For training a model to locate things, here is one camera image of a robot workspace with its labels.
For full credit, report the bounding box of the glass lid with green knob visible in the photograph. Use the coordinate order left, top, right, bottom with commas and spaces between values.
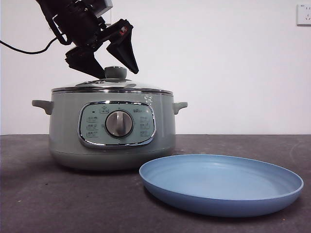
51, 66, 173, 94

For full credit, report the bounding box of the sage green electric steamer pot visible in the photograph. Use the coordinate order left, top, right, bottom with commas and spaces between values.
31, 88, 188, 172

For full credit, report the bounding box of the blue round plate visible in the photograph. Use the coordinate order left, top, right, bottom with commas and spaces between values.
138, 154, 305, 217

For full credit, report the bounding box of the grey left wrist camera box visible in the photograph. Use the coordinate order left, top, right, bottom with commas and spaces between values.
93, 0, 113, 18

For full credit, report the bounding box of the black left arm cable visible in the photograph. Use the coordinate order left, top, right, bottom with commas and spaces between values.
0, 36, 61, 54

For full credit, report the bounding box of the white wall socket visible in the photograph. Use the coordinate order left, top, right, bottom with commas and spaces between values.
296, 3, 311, 26

